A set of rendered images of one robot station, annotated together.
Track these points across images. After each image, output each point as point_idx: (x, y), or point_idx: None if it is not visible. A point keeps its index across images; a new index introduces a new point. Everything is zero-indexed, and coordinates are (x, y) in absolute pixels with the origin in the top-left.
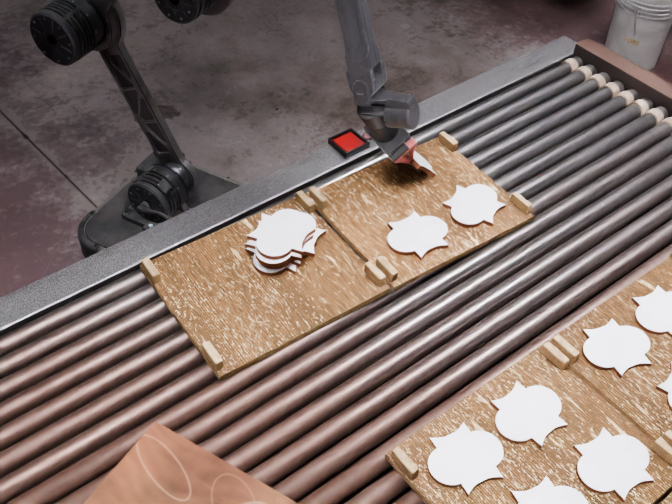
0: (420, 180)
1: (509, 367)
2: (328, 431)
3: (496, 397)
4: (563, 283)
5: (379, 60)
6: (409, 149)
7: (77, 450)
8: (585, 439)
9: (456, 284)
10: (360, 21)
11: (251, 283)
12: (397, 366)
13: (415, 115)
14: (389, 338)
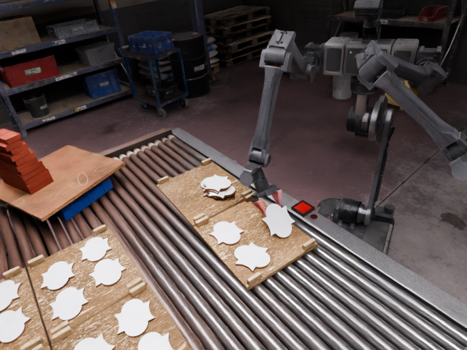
0: (272, 235)
1: (136, 267)
2: (126, 214)
3: (121, 262)
4: (194, 303)
5: (261, 148)
6: (255, 202)
7: (140, 165)
8: (87, 294)
9: (201, 256)
10: (257, 121)
11: (199, 186)
12: (153, 232)
13: (247, 180)
14: (167, 228)
